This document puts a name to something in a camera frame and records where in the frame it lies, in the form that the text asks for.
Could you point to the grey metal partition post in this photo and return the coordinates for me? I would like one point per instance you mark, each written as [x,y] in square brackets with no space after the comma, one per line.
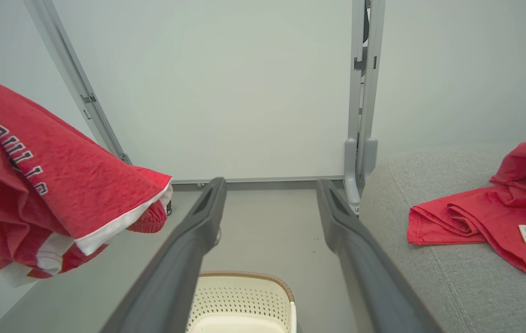
[77,78]
[365,55]

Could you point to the black caster wheel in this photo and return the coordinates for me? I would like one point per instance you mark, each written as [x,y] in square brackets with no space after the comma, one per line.
[169,208]

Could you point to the grey fabric sofa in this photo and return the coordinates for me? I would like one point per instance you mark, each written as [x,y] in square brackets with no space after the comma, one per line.
[466,286]

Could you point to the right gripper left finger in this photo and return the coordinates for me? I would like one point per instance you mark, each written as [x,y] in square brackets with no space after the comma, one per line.
[175,268]

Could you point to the grey metal partition leg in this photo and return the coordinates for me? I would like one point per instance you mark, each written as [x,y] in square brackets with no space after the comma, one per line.
[370,157]
[351,171]

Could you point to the plain red garment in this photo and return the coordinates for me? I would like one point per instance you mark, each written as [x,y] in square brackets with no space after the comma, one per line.
[485,217]

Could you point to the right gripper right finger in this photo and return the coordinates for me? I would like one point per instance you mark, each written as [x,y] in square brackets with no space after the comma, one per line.
[369,268]

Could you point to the red lettered sports garment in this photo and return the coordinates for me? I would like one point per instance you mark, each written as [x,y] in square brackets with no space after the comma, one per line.
[59,194]

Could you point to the cream perforated laundry basket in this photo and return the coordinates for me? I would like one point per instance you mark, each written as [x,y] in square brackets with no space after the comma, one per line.
[239,303]

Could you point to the grey partition base rail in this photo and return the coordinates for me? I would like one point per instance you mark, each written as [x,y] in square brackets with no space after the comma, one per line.
[272,179]

